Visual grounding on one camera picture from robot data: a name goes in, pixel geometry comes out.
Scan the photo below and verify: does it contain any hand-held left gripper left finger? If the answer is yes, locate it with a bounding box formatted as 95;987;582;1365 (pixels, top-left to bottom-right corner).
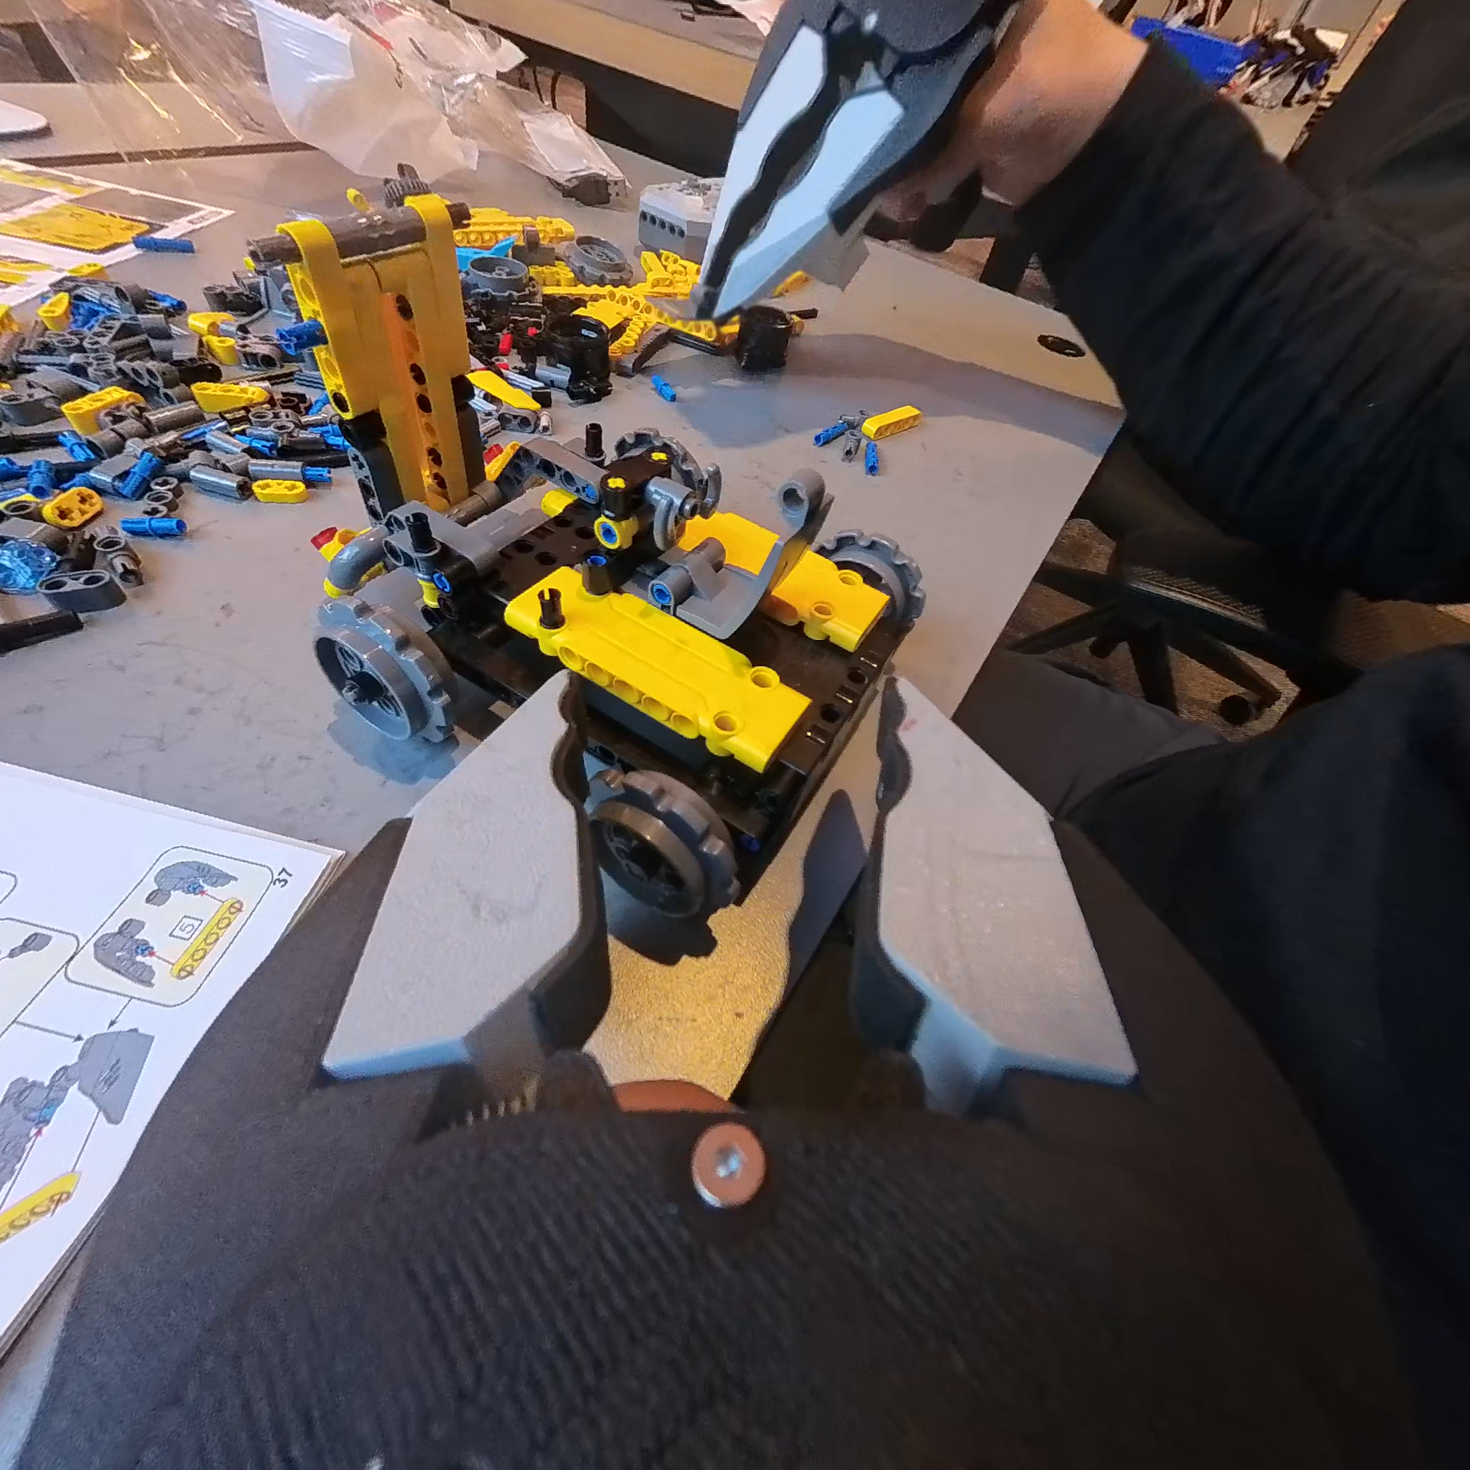
320;671;612;1086

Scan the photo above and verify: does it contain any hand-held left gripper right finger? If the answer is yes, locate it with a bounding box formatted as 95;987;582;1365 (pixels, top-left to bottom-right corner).
853;677;1141;1115

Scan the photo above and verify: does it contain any white instruction booklet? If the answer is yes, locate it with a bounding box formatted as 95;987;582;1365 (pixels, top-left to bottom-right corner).
0;760;346;1355

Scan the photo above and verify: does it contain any yellow black toy vehicle model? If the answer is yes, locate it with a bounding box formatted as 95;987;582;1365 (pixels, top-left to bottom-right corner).
311;188;926;921

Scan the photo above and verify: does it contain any yellow grey sticker sheet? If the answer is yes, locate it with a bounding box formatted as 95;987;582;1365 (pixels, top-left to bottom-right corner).
0;160;236;307

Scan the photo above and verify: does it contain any black toy wheel rim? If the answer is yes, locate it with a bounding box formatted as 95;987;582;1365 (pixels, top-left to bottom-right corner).
734;304;800;371
541;312;612;394

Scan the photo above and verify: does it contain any crumpled clear plastic bag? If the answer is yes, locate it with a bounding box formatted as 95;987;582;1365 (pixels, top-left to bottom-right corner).
21;0;629;208

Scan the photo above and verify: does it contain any background grey table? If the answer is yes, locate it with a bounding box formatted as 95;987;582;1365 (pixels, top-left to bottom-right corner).
452;0;804;172

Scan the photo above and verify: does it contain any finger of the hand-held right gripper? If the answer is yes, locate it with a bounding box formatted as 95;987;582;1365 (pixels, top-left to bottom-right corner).
716;93;915;319
688;22;860;316

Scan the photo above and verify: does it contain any grey battery box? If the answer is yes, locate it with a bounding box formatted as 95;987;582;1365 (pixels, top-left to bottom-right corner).
636;176;729;255

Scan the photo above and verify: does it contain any blue storage crate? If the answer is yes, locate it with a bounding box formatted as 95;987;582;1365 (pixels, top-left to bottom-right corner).
1130;18;1244;77

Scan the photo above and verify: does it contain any person's body in dark clothes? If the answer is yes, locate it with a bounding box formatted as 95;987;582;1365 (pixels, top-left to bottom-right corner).
954;642;1470;1470

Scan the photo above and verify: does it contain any pile of small building pieces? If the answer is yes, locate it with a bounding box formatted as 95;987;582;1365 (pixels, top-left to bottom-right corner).
0;257;541;655

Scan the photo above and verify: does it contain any person's right forearm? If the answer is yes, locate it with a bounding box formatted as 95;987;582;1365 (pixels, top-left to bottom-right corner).
1010;39;1470;601

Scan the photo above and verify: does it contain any person's right hand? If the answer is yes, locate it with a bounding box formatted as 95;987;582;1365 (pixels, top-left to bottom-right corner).
883;0;1152;218

